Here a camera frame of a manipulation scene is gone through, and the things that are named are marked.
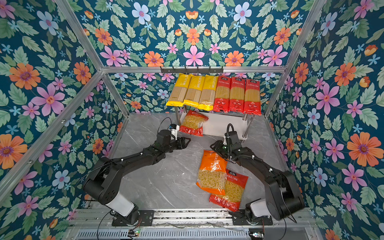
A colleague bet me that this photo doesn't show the black wall hook rack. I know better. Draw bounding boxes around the black wall hook rack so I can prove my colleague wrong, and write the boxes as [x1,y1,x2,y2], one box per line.
[160,67,224,75]

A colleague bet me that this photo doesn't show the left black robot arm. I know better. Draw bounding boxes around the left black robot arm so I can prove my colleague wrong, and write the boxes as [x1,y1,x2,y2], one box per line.
[83,130,191,218]

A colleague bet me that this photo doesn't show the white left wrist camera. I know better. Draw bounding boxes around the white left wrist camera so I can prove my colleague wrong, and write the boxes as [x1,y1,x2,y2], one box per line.
[168,124,180,140]

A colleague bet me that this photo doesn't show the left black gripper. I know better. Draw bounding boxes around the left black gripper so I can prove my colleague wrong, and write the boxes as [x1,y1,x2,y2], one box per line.
[161,136,191,154]

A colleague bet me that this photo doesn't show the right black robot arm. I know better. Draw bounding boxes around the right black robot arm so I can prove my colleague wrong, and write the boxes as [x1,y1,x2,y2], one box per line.
[210,131,305,223]

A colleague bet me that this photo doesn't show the orange macaroni bag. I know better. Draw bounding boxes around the orange macaroni bag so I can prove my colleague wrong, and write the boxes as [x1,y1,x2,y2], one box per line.
[196,150,227,195]

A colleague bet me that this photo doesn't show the white two-tier shelf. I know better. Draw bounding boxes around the white two-tier shelf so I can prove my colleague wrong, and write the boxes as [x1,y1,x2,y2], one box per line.
[175,107,252,141]

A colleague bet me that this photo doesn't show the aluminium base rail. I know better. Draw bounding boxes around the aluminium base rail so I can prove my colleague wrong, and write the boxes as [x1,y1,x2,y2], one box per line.
[63,209,323,240]

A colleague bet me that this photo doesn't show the red spaghetti package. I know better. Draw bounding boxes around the red spaghetti package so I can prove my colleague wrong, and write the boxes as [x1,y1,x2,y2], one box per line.
[213,76,231,113]
[229,77,246,113]
[244,79,262,116]

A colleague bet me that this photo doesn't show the red macaroni bag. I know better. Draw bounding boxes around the red macaroni bag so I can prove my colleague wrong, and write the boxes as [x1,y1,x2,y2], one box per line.
[209,169,249,212]
[180,111,209,137]

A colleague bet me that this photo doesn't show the yellow spaghetti package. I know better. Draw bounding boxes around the yellow spaghetti package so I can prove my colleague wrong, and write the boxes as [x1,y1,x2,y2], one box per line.
[166,74,193,107]
[183,76,205,108]
[197,75,219,112]

